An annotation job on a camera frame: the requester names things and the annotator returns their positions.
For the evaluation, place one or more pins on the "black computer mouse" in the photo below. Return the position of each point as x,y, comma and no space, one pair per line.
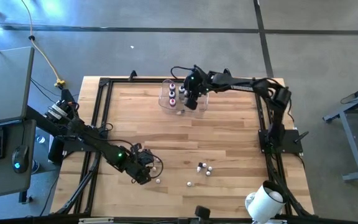
20,158

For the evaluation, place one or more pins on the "clear plastic bin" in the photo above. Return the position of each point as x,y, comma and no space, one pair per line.
200,107

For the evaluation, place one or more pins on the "black table clamp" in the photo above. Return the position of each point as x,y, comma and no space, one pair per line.
226,71
132,75

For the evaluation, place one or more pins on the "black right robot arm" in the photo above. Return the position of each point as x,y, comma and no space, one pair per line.
241,85

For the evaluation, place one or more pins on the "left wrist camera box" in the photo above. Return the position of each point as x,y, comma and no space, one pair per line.
143,179

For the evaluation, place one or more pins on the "black aluminium table frame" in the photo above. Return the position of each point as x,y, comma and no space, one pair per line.
148,80

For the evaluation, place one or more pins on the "black desk stand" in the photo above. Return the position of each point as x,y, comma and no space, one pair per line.
39,119

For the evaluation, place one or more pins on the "white cylindrical lamp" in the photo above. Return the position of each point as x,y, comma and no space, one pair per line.
264,203

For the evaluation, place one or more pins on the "grey desk top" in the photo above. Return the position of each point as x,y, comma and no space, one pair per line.
5,84

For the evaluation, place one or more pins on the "silver aluminium bar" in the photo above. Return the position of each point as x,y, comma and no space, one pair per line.
95,220

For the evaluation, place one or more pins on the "small black camera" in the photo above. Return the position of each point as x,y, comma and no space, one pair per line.
202,212

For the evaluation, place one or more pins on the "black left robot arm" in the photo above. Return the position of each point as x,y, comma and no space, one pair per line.
98,144

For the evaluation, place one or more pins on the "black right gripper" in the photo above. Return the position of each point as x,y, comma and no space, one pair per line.
196,84

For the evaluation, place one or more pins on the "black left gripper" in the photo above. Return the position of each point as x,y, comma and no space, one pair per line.
138,161

